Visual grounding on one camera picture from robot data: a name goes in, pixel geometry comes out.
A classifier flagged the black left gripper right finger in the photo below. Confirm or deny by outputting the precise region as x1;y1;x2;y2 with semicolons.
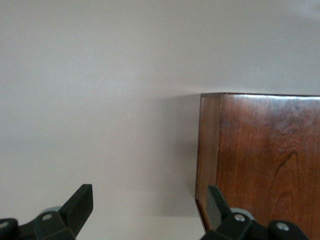
199;184;311;240

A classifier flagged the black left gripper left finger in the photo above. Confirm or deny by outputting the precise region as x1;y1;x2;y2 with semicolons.
0;184;94;240

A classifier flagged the dark brown wooden cabinet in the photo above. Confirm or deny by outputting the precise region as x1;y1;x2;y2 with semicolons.
194;92;320;240

